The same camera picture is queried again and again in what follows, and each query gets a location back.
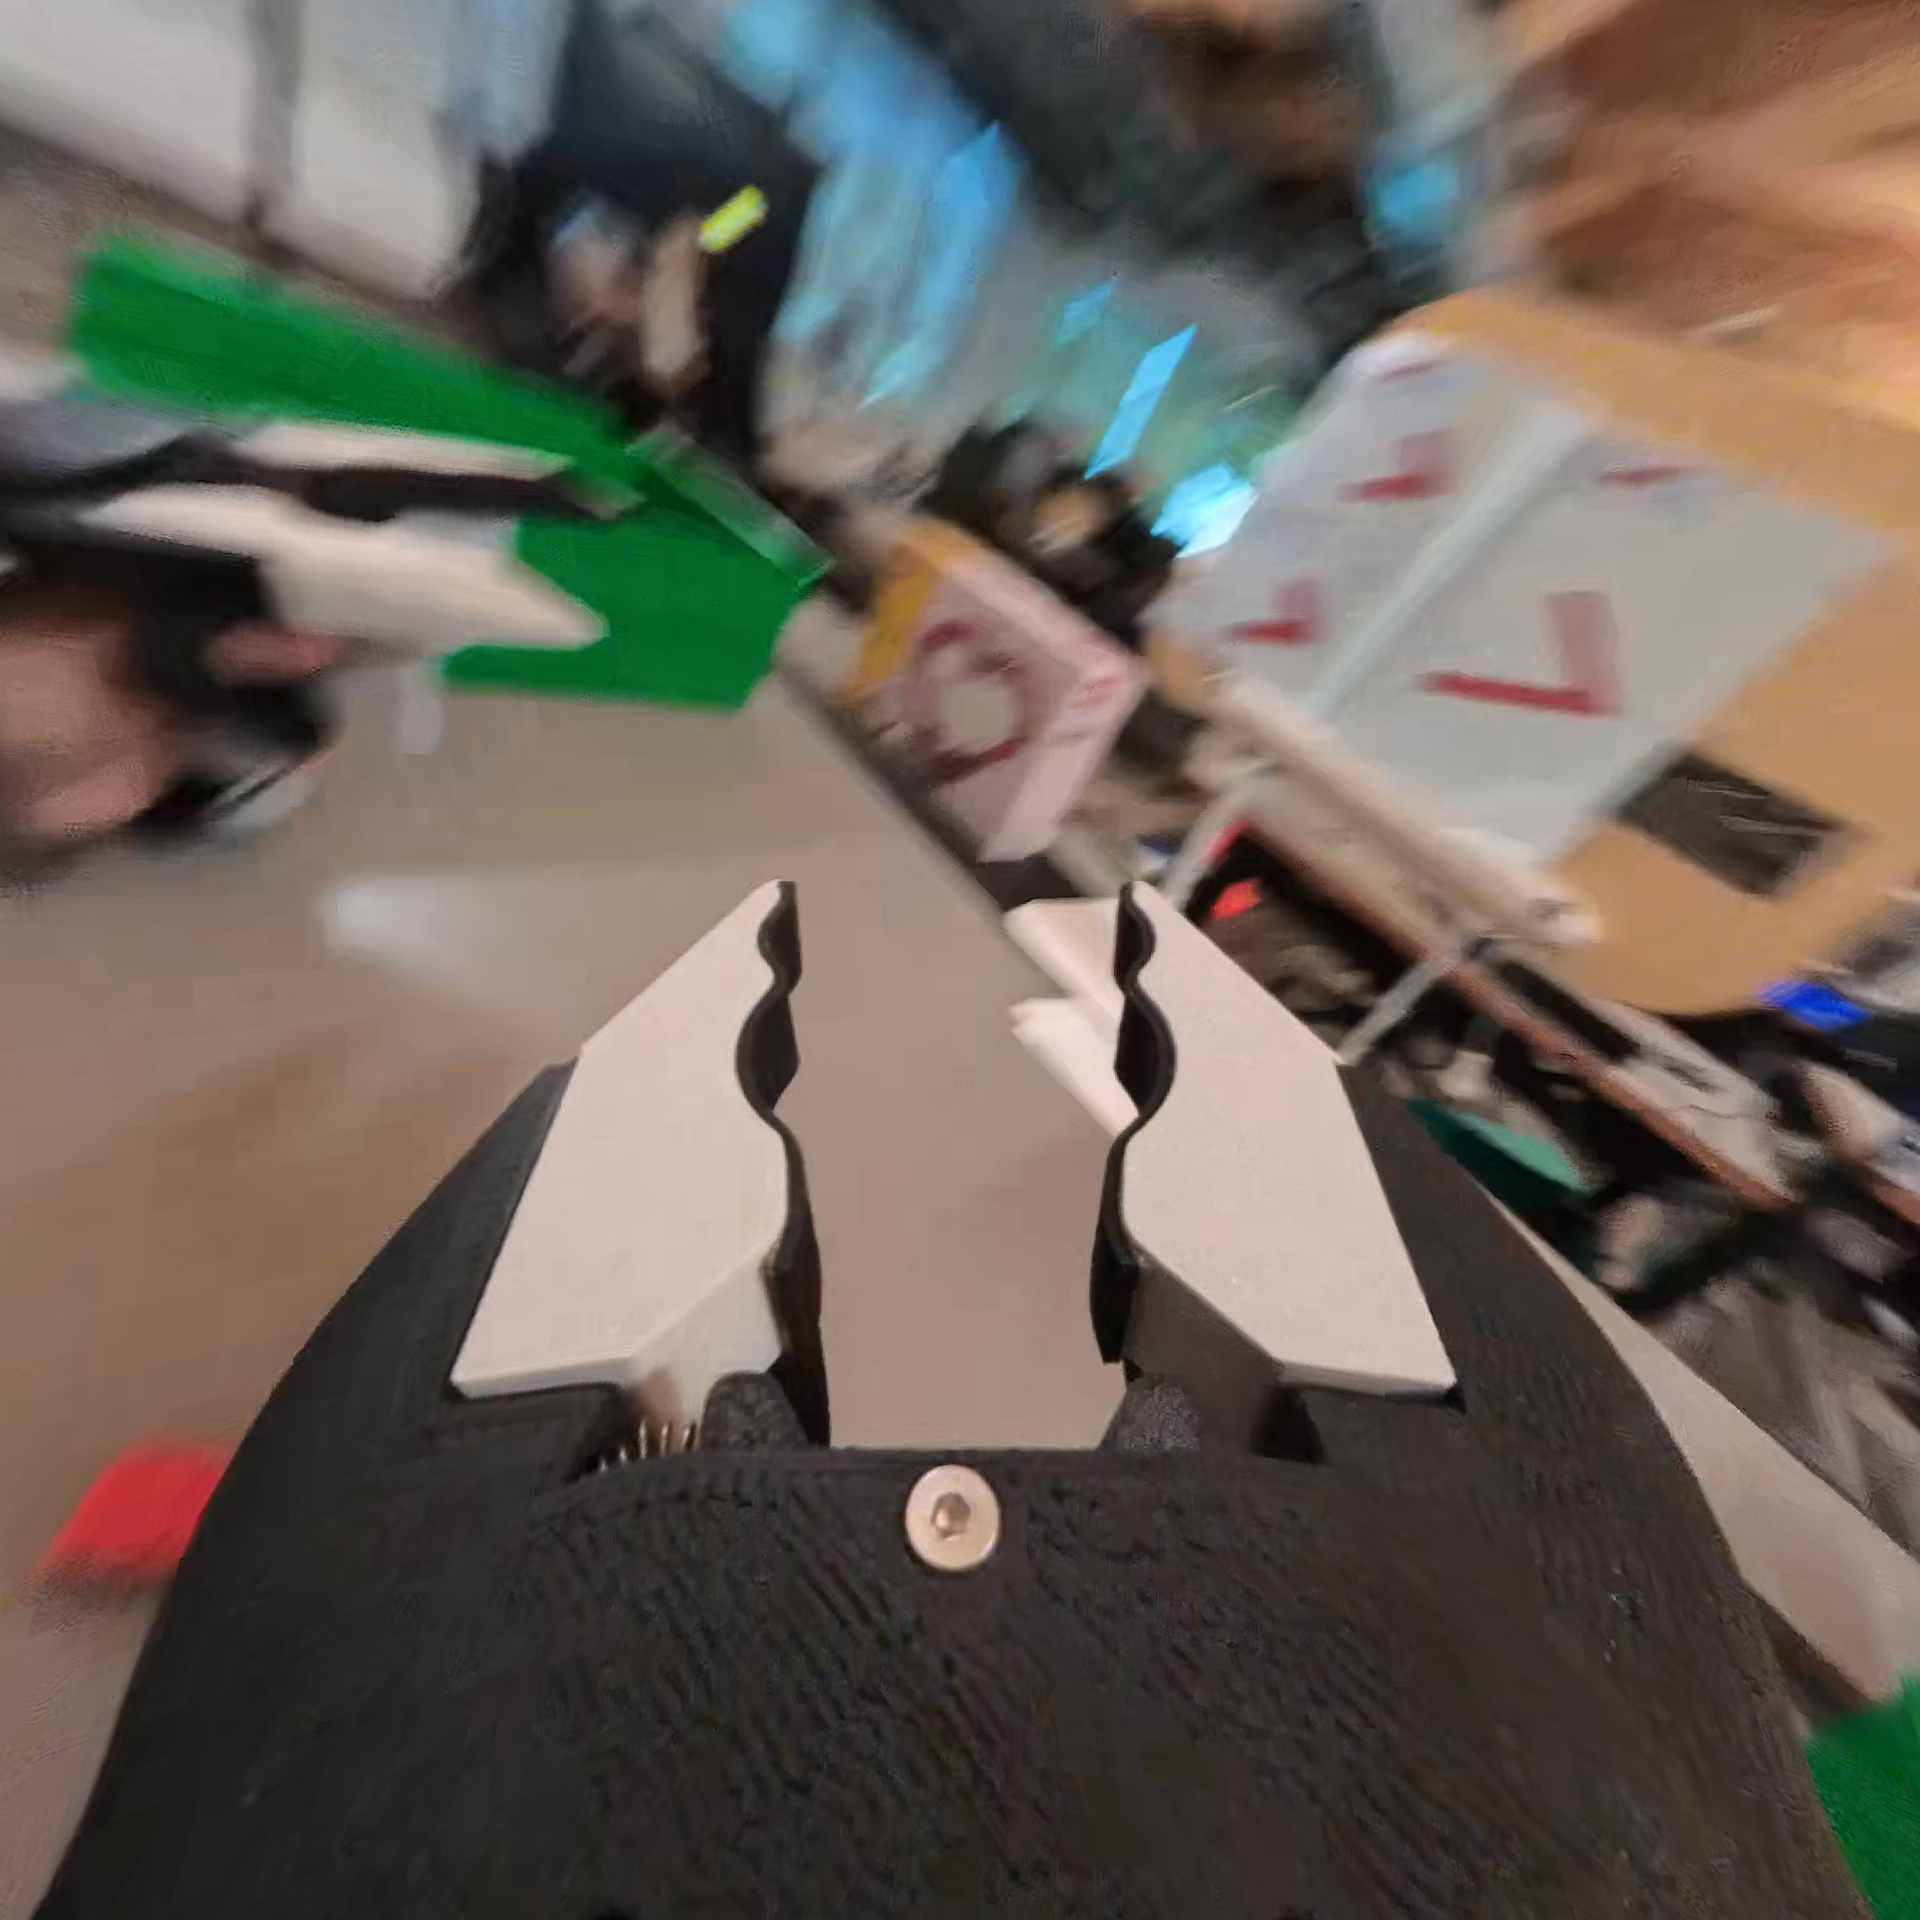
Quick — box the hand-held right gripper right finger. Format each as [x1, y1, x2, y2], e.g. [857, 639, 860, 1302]
[1088, 882, 1460, 1397]

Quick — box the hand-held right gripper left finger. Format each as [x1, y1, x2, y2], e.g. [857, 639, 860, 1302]
[450, 882, 829, 1446]

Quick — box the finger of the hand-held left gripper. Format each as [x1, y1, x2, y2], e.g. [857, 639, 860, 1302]
[76, 488, 609, 663]
[240, 421, 648, 520]

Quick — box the green plastic bin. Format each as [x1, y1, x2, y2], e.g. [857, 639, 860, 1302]
[66, 241, 835, 712]

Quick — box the pale blue instruction booklet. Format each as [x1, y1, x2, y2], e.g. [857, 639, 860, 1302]
[1154, 330, 1892, 865]

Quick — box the person's left hand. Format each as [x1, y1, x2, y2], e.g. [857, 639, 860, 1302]
[0, 586, 354, 888]

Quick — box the white flat piece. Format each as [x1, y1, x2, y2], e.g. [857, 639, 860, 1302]
[1001, 897, 1145, 1135]

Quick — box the pink white toy box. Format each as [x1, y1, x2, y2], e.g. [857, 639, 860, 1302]
[848, 517, 1150, 865]

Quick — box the black label sticker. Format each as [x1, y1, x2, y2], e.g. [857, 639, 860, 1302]
[1612, 751, 1853, 904]

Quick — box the red toy brick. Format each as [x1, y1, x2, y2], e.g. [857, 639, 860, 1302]
[37, 1439, 233, 1601]

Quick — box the green plastic piece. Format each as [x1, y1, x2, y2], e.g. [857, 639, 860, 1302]
[1804, 1681, 1920, 1920]

